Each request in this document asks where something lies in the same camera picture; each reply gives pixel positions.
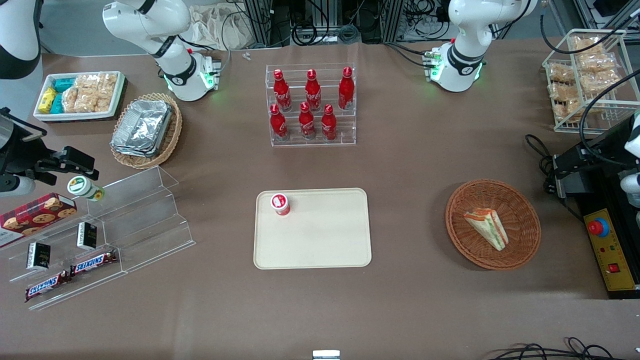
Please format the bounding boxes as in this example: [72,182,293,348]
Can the red cola bottle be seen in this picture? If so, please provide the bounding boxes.
[338,66,356,111]
[320,104,338,142]
[273,69,293,112]
[298,102,317,141]
[305,69,323,112]
[269,104,289,142]

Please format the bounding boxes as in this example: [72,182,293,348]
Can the small black snack box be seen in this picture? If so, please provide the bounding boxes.
[26,241,51,272]
[76,222,98,251]

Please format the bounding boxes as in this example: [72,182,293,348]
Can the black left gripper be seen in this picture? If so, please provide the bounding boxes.
[552,119,633,199]

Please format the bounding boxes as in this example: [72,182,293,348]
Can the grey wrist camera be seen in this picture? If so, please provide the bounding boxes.
[0,175,36,197]
[620,172,640,207]

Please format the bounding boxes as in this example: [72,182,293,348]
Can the black looped table cable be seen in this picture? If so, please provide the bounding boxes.
[524,133,557,197]

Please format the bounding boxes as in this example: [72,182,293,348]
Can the red white lidded cup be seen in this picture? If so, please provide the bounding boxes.
[270,193,291,217]

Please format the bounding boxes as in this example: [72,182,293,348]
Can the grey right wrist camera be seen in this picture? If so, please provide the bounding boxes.
[0,175,36,197]

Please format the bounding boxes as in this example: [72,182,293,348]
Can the oval light wicker basket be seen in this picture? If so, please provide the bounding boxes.
[109,92,183,170]

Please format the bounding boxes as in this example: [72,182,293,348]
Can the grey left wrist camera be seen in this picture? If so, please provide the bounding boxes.
[620,172,640,207]

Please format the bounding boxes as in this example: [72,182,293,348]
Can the triangle sandwich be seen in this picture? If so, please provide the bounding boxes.
[463,207,510,252]

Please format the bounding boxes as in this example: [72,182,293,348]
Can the yellow snack packet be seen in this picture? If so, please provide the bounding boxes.
[38,87,57,114]

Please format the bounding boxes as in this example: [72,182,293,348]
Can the green lidded white cup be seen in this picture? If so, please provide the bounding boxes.
[67,176,106,203]

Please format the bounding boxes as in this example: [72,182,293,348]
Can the grey coiled cable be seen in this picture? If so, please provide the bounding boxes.
[292,22,361,46]

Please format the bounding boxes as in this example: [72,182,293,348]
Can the white wire rack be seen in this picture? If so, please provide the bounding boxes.
[542,28,640,134]

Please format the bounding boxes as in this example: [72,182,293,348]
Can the stacked aluminium foil trays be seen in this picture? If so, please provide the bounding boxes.
[110,99,174,159]

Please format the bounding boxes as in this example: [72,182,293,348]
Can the white rectangular snack bin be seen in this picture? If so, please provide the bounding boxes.
[33,71,126,123]

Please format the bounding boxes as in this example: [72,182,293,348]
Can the red plaid cookie box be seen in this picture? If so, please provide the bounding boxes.
[0,193,78,249]

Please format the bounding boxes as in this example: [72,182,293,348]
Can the Snickers chocolate bar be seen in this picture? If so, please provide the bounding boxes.
[69,249,119,277]
[24,270,72,303]

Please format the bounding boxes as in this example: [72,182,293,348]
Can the black yellow control box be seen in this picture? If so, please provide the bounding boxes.
[574,192,640,300]

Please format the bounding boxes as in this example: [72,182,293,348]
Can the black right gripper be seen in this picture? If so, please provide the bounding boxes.
[0,111,100,180]

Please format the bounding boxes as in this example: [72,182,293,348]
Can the beige cloth bag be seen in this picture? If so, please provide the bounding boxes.
[187,4,254,51]

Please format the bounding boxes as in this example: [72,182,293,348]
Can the black floor cables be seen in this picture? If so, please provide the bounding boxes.
[487,337,640,360]

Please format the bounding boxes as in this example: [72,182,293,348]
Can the clear rice cracker bag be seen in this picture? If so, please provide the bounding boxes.
[76,91,99,114]
[62,87,81,114]
[97,73,119,113]
[75,74,101,94]

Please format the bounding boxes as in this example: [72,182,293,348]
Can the clear acrylic stepped shelf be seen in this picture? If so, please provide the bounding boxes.
[0,166,196,312]

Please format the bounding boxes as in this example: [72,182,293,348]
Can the clear acrylic bottle rack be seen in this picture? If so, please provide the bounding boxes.
[265,63,357,148]

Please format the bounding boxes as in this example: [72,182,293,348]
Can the clear fried snack bag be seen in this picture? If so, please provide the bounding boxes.
[572,35,604,55]
[547,63,576,84]
[580,72,621,96]
[548,82,581,101]
[554,100,584,124]
[577,52,619,74]

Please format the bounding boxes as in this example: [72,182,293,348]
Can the round brown wicker basket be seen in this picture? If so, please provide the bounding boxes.
[445,179,542,271]

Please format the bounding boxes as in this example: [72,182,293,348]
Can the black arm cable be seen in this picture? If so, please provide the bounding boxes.
[539,0,640,168]

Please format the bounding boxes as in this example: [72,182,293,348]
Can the beige plastic tray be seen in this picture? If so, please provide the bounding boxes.
[253,188,373,270]

